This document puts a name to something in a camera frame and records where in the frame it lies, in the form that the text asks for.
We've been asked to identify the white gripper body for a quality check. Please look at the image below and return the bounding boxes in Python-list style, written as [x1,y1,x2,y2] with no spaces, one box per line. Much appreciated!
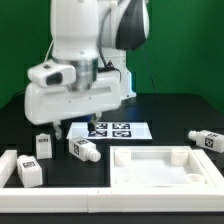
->
[24,71,121,125]

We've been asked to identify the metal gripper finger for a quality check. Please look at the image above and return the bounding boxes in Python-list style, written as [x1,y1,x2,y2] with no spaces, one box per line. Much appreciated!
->
[52,121,62,140]
[88,112,102,131]

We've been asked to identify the white marker sheet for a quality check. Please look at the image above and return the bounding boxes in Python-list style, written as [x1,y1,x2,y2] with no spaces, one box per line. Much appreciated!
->
[67,122,152,140]

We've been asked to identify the white square tabletop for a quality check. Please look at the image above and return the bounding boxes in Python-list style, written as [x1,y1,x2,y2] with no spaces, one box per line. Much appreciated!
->
[110,146,215,187]

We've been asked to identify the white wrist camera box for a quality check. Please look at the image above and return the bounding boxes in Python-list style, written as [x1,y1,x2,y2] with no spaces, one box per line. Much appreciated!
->
[28,60,76,88]

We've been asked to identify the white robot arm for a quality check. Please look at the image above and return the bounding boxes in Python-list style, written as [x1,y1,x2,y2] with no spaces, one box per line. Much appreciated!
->
[25,0,149,139]

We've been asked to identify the white U-shaped fence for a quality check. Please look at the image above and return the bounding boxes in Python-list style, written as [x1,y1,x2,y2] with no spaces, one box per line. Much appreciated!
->
[0,149,224,213]

